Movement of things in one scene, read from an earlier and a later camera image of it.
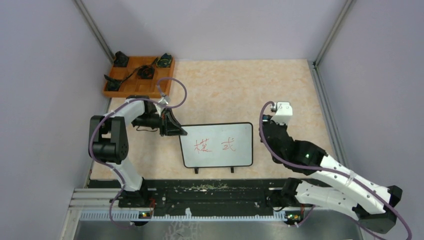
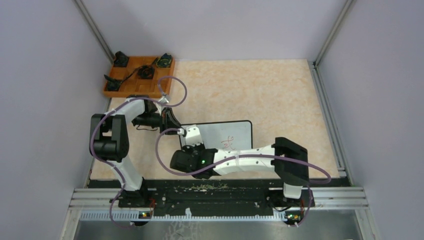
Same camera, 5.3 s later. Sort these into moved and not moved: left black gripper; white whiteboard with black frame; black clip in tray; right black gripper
Moved: right black gripper
Not moved: white whiteboard with black frame; black clip in tray; left black gripper
